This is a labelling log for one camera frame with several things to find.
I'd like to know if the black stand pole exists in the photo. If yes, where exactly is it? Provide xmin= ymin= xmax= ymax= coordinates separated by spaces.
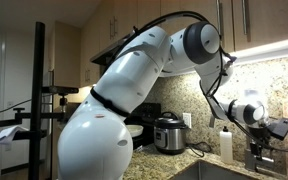
xmin=28 ymin=21 xmax=47 ymax=180

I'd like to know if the wooden cabinet door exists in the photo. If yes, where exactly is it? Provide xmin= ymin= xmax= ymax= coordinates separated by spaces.
xmin=137 ymin=0 xmax=162 ymax=31
xmin=160 ymin=0 xmax=234 ymax=54
xmin=233 ymin=0 xmax=288 ymax=51

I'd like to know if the steel range hood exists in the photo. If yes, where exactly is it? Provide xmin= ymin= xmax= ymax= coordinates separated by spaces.
xmin=89 ymin=33 xmax=133 ymax=66

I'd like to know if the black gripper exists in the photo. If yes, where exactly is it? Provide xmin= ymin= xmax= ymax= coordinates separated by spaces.
xmin=249 ymin=125 xmax=269 ymax=159

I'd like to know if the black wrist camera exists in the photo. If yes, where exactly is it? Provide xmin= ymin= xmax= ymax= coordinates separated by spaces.
xmin=268 ymin=117 xmax=288 ymax=141

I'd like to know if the black steel pressure cooker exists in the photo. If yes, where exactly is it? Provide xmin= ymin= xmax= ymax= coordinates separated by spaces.
xmin=153 ymin=111 xmax=189 ymax=155

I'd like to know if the white soap bottle black cap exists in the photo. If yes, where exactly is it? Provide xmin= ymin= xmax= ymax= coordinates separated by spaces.
xmin=219 ymin=125 xmax=234 ymax=165

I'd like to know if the black stove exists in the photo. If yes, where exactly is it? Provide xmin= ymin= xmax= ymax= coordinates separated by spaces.
xmin=126 ymin=102 xmax=162 ymax=150

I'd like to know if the under-cabinet light strip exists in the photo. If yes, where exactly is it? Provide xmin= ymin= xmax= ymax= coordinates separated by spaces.
xmin=228 ymin=34 xmax=288 ymax=65

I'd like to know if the stainless steel sink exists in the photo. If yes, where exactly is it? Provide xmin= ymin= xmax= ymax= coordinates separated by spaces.
xmin=168 ymin=159 xmax=262 ymax=180

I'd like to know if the white door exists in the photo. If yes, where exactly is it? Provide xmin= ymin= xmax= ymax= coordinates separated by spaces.
xmin=0 ymin=29 xmax=35 ymax=178

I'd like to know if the black cooker power cord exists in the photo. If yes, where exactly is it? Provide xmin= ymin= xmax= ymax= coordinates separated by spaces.
xmin=185 ymin=141 xmax=214 ymax=158

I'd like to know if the white wall outlet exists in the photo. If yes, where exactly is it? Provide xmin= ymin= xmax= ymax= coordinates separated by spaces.
xmin=182 ymin=112 xmax=192 ymax=129

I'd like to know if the metal cabinet handle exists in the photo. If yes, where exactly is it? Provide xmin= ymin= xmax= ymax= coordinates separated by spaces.
xmin=241 ymin=0 xmax=249 ymax=36
xmin=216 ymin=0 xmax=224 ymax=34

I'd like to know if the tall wooden cabinet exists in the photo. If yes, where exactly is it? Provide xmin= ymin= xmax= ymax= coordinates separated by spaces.
xmin=48 ymin=20 xmax=101 ymax=88

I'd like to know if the chrome gooseneck tap faucet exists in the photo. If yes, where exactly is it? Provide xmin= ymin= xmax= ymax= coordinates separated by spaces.
xmin=243 ymin=133 xmax=284 ymax=178

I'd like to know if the black stereo camera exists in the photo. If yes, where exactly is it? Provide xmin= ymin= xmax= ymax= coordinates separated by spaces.
xmin=41 ymin=85 xmax=80 ymax=95

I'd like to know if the black stand crossbar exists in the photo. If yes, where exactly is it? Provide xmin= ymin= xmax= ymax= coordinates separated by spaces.
xmin=0 ymin=106 xmax=67 ymax=143

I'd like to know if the white paper sheet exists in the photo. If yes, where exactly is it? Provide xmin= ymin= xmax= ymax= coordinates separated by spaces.
xmin=0 ymin=124 xmax=29 ymax=146

